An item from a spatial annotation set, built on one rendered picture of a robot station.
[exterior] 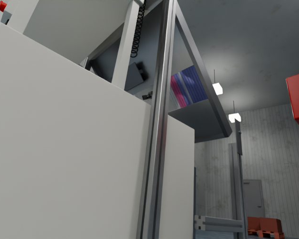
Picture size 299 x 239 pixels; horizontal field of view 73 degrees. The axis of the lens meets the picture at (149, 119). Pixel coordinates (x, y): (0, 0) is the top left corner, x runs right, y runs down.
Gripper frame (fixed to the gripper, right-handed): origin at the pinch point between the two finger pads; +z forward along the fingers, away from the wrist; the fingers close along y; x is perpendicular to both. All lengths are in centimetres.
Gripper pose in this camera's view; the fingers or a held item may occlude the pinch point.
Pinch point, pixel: (148, 95)
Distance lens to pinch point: 139.0
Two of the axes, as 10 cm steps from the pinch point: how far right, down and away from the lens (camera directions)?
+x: 3.2, 9.5, -0.1
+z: -6.5, 2.2, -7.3
